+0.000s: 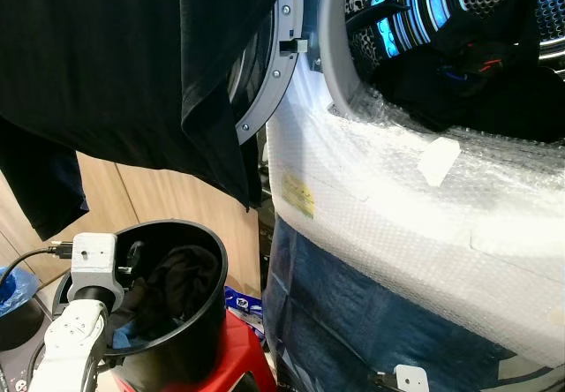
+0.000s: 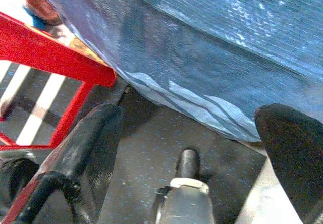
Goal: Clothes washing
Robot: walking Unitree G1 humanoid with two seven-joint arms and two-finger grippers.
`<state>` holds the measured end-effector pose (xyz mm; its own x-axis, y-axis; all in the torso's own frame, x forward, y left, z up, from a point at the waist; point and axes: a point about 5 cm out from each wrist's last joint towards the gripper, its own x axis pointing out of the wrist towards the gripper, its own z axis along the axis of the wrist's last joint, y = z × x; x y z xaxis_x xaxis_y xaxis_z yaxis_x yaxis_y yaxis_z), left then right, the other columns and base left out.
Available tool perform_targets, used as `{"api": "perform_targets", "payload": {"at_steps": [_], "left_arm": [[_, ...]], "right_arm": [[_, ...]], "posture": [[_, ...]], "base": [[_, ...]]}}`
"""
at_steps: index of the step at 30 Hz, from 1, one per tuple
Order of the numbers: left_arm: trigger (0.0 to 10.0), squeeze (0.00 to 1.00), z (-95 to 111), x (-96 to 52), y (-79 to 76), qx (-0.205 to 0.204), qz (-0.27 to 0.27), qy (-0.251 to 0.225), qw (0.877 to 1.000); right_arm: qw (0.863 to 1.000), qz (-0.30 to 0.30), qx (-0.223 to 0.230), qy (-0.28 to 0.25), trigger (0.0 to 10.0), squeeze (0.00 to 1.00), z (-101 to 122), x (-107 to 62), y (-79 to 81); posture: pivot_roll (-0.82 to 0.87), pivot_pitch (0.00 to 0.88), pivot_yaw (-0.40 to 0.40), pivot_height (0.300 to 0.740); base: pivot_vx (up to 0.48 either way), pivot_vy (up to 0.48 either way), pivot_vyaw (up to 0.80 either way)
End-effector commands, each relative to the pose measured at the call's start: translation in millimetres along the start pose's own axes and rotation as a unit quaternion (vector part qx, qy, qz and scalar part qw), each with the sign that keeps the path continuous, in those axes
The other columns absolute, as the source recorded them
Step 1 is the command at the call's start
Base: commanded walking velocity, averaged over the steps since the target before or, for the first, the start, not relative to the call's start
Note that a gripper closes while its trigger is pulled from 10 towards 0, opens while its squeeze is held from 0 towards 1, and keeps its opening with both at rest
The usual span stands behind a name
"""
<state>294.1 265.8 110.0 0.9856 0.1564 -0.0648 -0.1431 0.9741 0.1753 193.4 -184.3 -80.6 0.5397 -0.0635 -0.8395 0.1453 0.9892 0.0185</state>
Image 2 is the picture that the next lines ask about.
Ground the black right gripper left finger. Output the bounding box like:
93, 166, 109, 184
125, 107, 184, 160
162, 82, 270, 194
32, 103, 125, 224

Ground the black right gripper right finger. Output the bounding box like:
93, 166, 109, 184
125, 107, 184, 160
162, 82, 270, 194
254, 103, 323, 222

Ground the bubble-wrapped washing machine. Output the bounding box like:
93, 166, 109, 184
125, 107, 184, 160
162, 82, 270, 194
32, 0, 323, 144

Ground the red plastic stool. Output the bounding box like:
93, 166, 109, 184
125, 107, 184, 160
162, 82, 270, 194
0, 12, 118, 224

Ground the brown round object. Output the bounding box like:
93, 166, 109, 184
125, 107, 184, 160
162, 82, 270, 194
24, 0, 63, 26

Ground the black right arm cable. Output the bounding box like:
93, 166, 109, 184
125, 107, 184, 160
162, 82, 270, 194
19, 171, 82, 224

